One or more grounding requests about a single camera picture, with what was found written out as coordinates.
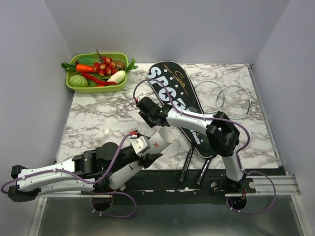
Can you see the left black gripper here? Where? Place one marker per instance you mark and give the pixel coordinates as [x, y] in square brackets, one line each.
[149, 159]

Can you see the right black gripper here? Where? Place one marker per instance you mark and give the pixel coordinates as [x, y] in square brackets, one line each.
[148, 123]

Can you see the white shuttlecock tube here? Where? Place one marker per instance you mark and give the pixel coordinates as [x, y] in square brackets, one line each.
[159, 142]

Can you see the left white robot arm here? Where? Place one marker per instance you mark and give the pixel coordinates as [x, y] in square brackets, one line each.
[104, 168]

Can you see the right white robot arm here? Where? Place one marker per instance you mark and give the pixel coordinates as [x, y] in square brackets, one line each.
[226, 137]

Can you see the black racket cover bag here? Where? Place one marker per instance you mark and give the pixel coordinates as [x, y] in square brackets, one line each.
[174, 79]

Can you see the white toy radish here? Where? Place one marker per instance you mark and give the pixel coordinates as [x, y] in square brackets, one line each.
[118, 77]

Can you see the green leafy toy vegetable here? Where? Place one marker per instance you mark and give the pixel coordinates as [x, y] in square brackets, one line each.
[131, 66]

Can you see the red toy chili pepper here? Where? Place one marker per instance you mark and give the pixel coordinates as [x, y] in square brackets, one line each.
[96, 80]

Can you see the green plastic basket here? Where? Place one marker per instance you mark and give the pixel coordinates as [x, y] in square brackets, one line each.
[94, 87]

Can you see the red toy cherry bunch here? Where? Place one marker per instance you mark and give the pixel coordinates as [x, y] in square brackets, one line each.
[105, 66]

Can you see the green toy cabbage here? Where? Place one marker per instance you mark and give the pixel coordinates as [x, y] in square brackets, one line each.
[78, 81]

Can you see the orange toy carrot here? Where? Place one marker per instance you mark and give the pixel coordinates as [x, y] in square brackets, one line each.
[84, 68]

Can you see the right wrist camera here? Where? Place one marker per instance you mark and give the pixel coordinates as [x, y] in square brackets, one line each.
[141, 96]

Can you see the badminton racket left handle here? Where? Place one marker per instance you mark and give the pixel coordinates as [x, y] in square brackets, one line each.
[186, 165]

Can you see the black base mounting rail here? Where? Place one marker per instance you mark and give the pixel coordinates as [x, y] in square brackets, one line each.
[164, 188]

